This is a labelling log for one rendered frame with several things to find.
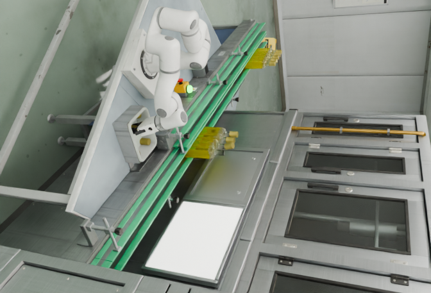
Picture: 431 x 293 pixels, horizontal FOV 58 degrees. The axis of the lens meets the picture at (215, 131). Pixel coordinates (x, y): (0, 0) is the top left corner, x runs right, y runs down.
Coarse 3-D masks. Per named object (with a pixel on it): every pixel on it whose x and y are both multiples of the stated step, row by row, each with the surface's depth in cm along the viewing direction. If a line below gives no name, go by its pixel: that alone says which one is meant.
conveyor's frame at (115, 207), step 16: (240, 32) 316; (224, 48) 290; (208, 64) 268; (192, 80) 250; (160, 160) 196; (128, 176) 188; (144, 176) 186; (128, 192) 178; (112, 208) 170; (128, 208) 171; (96, 224) 163; (112, 224) 161; (64, 256) 151; (80, 256) 149
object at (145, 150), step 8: (144, 112) 189; (136, 120) 193; (128, 128) 176; (136, 136) 193; (144, 136) 197; (152, 136) 196; (136, 144) 181; (152, 144) 197; (136, 152) 183; (144, 152) 192
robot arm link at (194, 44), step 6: (204, 24) 175; (204, 30) 174; (192, 36) 165; (198, 36) 168; (204, 36) 174; (186, 42) 169; (192, 42) 169; (198, 42) 170; (210, 42) 187; (186, 48) 174; (192, 48) 172; (198, 48) 173
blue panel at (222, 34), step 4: (216, 32) 333; (220, 32) 331; (224, 32) 329; (228, 32) 328; (232, 32) 326; (220, 36) 323; (224, 36) 321; (228, 36) 319; (220, 40) 313; (224, 40) 311; (92, 124) 225
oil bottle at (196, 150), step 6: (192, 144) 210; (198, 144) 209; (192, 150) 206; (198, 150) 204; (204, 150) 203; (210, 150) 202; (186, 156) 210; (192, 156) 208; (198, 156) 207; (204, 156) 205; (210, 156) 204
